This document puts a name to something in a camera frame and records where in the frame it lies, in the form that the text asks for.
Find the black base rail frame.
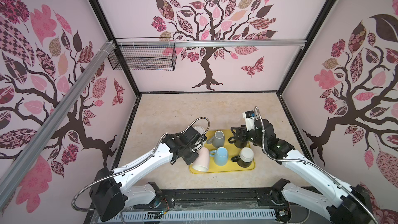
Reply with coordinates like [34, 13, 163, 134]
[83, 186, 353, 224]

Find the grey mug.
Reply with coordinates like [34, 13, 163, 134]
[207, 130, 225, 148]

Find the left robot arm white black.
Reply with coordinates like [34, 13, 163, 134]
[89, 126, 207, 222]

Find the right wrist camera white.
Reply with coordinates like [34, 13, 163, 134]
[243, 111, 256, 131]

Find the left metal conduit cable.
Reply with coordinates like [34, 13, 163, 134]
[71, 117, 211, 213]

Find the white slotted cable duct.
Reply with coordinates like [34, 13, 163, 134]
[106, 209, 277, 224]

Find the aluminium rail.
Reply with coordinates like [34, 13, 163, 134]
[117, 39, 307, 48]
[1, 40, 115, 207]

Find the black wire basket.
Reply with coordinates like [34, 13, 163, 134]
[108, 37, 177, 71]

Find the white ribbed-base mug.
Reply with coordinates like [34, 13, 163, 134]
[193, 125, 205, 145]

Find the all black mug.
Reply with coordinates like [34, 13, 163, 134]
[228, 137, 248, 149]

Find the yellow plastic tray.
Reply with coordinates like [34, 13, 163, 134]
[189, 129, 256, 174]

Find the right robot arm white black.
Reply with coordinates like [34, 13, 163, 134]
[229, 117, 377, 224]

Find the black mug white base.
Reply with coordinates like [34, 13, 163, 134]
[231, 147, 254, 168]

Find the back aluminium rail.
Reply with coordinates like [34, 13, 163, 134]
[117, 39, 307, 48]

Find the light blue mug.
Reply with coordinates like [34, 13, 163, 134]
[209, 147, 229, 167]

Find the pale pink mug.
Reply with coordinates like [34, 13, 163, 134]
[192, 147, 210, 172]

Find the left aluminium rail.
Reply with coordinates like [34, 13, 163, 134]
[1, 40, 115, 207]

